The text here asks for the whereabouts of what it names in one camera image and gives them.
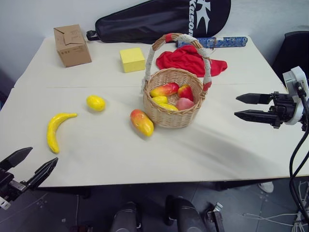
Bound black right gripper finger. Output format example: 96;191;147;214
236;93;273;105
234;109;277;124

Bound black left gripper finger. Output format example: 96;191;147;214
0;146;33;173
26;157;59;190

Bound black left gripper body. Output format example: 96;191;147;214
0;169;30;203

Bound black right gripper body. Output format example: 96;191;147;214
268;91;297;129

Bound yellow banana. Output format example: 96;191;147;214
46;112;78;154

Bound black chair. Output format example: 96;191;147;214
272;31;309;82

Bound blue patterned long box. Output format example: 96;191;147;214
175;36;248;49

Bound red apple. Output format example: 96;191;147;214
177;84;195;102

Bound pink peach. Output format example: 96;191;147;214
175;97;196;111

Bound white shoe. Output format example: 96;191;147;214
259;181;275;193

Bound red cloth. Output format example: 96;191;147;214
155;45;228;78

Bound yellow starfruit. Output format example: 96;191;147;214
157;103;180;112

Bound yellow lemon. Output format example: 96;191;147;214
86;94;106;112

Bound long red-yellow mango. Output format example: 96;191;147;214
150;82;180;98

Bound dark rounded shape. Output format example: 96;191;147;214
165;195;207;232
110;202;142;232

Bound small yellow mango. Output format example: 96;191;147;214
151;96;169;105

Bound orange-yellow mango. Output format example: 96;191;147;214
130;109;155;137

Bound brown cardboard box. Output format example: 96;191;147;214
53;24;93;69

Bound black racket bag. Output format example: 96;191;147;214
86;0;232;45

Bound yellow foam block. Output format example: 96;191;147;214
119;47;146;73

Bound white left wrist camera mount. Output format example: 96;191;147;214
0;194;12;210

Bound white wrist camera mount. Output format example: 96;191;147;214
0;194;12;210
282;66;309;126

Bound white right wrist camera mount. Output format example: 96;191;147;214
282;66;309;126

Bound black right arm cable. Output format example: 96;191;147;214
289;82;309;232

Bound black table frame bar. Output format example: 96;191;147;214
214;179;267;192

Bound wicker basket with handle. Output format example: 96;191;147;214
139;32;212;129

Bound metal bracket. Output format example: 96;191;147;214
206;202;225;232

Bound white floor cables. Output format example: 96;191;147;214
242;180;309;232

